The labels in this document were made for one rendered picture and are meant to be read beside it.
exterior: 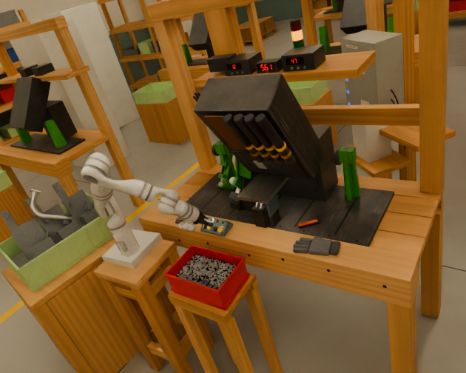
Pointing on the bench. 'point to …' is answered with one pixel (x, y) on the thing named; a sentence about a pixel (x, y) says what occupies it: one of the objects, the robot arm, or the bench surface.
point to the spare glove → (316, 246)
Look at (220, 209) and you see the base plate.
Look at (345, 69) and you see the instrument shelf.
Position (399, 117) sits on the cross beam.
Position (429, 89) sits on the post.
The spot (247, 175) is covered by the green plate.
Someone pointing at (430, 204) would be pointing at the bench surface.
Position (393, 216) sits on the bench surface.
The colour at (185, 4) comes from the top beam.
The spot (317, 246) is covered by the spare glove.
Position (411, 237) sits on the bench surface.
